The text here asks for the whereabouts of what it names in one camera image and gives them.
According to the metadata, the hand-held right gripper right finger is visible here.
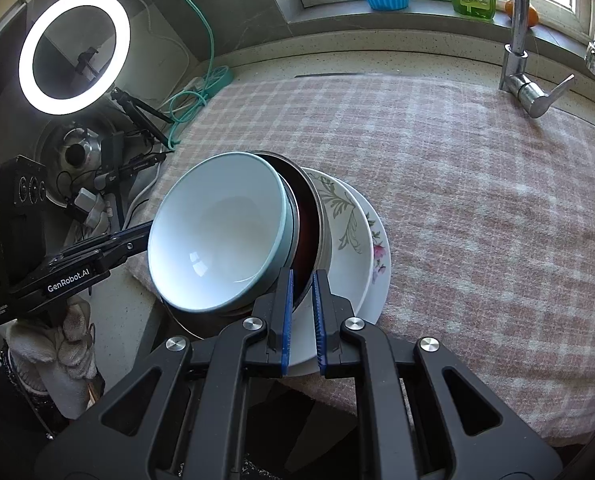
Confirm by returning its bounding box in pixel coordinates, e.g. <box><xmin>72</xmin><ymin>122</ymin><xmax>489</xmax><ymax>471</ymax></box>
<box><xmin>312</xmin><ymin>269</ymin><xmax>563</xmax><ymax>480</ymax></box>

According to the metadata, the pink checkered cloth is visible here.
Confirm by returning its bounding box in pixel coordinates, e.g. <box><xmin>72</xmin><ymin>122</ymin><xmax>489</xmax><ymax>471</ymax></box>
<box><xmin>128</xmin><ymin>76</ymin><xmax>595</xmax><ymax>448</ymax></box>

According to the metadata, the teal power strip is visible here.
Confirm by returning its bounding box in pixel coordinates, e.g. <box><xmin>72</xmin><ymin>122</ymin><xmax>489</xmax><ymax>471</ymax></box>
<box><xmin>198</xmin><ymin>66</ymin><xmax>235</xmax><ymax>96</ymax></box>

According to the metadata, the large pink floral plate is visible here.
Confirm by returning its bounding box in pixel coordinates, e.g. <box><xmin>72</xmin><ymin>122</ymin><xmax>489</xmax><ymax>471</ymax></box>
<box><xmin>285</xmin><ymin>200</ymin><xmax>392</xmax><ymax>377</ymax></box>

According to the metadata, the light blue ceramic bowl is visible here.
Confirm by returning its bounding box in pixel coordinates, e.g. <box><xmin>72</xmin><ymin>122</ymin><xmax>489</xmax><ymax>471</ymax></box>
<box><xmin>148</xmin><ymin>152</ymin><xmax>296</xmax><ymax>314</ymax></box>

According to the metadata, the green cable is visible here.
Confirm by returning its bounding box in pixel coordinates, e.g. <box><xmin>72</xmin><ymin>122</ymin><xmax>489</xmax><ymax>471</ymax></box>
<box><xmin>150</xmin><ymin>0</ymin><xmax>216</xmax><ymax>148</ymax></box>

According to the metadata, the white power adapter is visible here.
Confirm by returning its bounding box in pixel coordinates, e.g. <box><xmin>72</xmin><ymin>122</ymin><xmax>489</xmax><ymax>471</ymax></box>
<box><xmin>72</xmin><ymin>187</ymin><xmax>108</xmax><ymax>221</ymax></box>

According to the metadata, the person's left forearm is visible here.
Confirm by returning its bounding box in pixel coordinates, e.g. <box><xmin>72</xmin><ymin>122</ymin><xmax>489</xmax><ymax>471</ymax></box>
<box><xmin>0</xmin><ymin>345</ymin><xmax>106</xmax><ymax>441</ymax></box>

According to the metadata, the steel pot lid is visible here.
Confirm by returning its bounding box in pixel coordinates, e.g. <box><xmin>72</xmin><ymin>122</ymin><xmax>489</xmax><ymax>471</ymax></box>
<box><xmin>38</xmin><ymin>120</ymin><xmax>113</xmax><ymax>201</ymax></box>

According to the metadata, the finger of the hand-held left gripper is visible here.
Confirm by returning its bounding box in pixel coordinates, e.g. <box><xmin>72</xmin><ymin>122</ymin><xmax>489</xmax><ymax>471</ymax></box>
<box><xmin>98</xmin><ymin>235</ymin><xmax>151</xmax><ymax>273</ymax></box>
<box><xmin>72</xmin><ymin>220</ymin><xmax>154</xmax><ymax>256</ymax></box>

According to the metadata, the large steel bowl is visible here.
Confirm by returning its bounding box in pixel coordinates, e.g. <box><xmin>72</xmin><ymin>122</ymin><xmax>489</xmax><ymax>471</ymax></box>
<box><xmin>160</xmin><ymin>165</ymin><xmax>334</xmax><ymax>343</ymax></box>

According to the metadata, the person's left hand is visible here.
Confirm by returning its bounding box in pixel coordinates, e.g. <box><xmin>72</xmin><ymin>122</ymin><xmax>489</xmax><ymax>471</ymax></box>
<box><xmin>0</xmin><ymin>294</ymin><xmax>98</xmax><ymax>401</ymax></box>

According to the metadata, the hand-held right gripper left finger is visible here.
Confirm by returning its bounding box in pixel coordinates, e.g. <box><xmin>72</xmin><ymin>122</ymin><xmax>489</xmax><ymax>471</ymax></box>
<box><xmin>35</xmin><ymin>268</ymin><xmax>296</xmax><ymax>480</ymax></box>

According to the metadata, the white ring light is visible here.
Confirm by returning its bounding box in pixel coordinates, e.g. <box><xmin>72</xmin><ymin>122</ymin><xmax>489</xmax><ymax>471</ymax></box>
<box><xmin>18</xmin><ymin>0</ymin><xmax>131</xmax><ymax>116</ymax></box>

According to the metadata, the red steel bowl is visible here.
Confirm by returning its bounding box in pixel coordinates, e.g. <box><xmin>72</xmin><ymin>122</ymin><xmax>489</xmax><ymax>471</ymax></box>
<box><xmin>250</xmin><ymin>150</ymin><xmax>328</xmax><ymax>318</ymax></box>

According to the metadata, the green leaf plate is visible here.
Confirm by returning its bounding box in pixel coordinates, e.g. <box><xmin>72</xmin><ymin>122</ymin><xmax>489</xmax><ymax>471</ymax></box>
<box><xmin>290</xmin><ymin>167</ymin><xmax>373</xmax><ymax>366</ymax></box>

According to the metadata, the chrome faucet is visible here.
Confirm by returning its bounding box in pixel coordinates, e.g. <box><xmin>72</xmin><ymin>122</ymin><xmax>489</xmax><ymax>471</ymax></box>
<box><xmin>500</xmin><ymin>0</ymin><xmax>595</xmax><ymax>119</ymax></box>

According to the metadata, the orange tangerine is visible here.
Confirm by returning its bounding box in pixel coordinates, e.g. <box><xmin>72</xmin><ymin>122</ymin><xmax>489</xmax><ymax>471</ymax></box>
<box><xmin>505</xmin><ymin>0</ymin><xmax>539</xmax><ymax>27</ymax></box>

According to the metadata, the black tripod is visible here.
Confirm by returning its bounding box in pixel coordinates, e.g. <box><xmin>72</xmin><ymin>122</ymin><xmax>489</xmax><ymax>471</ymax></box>
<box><xmin>110</xmin><ymin>86</ymin><xmax>176</xmax><ymax>151</ymax></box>

